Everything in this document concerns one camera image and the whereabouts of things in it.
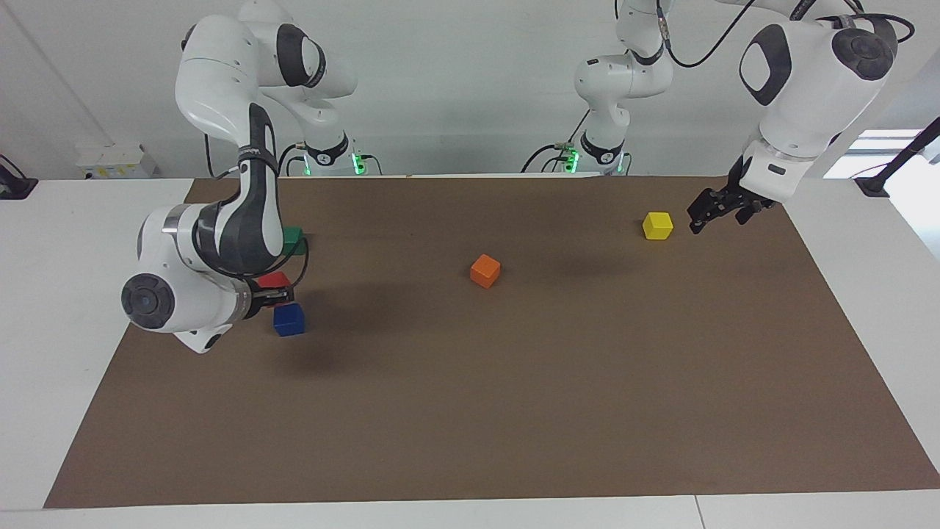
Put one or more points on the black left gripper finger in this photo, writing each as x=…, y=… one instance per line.
x=750, y=214
x=709, y=206

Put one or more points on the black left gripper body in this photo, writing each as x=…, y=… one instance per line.
x=734, y=192

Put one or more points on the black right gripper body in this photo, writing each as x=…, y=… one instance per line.
x=258, y=305

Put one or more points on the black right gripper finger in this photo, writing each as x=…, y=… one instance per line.
x=283, y=297

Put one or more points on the red wooden block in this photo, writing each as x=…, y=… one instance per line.
x=275, y=281

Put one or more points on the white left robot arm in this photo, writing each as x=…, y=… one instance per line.
x=808, y=88

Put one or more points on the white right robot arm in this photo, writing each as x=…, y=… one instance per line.
x=220, y=88

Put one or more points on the blue wooden block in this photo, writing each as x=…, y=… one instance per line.
x=290, y=322

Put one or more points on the yellow wooden block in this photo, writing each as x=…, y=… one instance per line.
x=658, y=226

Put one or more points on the green wooden block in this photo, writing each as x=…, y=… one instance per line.
x=295, y=239

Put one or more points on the orange wooden block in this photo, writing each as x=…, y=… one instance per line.
x=485, y=272

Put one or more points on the black stand with pole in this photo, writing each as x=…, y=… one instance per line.
x=874, y=185

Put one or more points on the brown table mat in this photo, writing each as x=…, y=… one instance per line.
x=514, y=404

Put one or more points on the black table clamp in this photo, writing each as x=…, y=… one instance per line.
x=15, y=187

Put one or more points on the white wall box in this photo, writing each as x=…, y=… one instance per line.
x=117, y=160

